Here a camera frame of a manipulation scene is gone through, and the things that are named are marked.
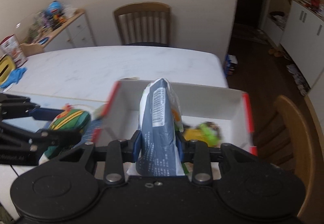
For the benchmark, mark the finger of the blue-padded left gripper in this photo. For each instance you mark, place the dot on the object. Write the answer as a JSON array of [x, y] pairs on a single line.
[[42, 139], [13, 106]]

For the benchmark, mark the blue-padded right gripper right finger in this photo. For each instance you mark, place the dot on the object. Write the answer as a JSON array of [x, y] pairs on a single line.
[[197, 153]]

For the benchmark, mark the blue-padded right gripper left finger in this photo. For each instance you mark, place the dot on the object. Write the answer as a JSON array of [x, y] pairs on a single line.
[[118, 153]]

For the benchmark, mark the green round embroidered pouch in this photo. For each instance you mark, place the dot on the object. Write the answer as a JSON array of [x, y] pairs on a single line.
[[77, 119]]

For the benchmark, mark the yellow small box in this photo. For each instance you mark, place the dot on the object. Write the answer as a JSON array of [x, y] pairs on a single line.
[[194, 134]]

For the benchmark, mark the blue-grey tissue pack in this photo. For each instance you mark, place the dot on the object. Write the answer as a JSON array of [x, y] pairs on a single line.
[[160, 118]]

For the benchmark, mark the red and white cardboard box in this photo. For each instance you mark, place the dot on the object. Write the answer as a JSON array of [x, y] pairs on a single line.
[[227, 108]]

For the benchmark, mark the blue cloth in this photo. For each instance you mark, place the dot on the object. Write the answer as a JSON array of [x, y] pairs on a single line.
[[14, 77]]

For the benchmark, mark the yellow tissue box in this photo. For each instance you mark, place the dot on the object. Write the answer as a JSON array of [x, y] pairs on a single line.
[[7, 65]]

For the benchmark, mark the small wooden chair back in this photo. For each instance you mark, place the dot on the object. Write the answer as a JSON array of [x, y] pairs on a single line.
[[31, 49]]

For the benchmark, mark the wooden chair at right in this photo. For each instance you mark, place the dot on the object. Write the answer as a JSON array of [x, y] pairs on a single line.
[[285, 140]]

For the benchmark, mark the white sideboard with wood top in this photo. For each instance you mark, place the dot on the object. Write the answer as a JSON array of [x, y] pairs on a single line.
[[76, 32]]

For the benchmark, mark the blue globe toy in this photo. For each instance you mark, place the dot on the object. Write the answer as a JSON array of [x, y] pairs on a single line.
[[54, 8]]

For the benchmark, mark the blue carton on floor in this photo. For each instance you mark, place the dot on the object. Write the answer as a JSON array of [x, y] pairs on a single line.
[[230, 64]]

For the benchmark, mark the wooden slat-back chair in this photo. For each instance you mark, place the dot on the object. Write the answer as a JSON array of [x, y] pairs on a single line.
[[144, 24]]

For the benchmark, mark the orange toy keychain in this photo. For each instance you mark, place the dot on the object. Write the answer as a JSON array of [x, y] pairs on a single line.
[[67, 107]]

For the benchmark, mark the white wall cabinet unit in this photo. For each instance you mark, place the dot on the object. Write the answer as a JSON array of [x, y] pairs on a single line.
[[296, 27]]

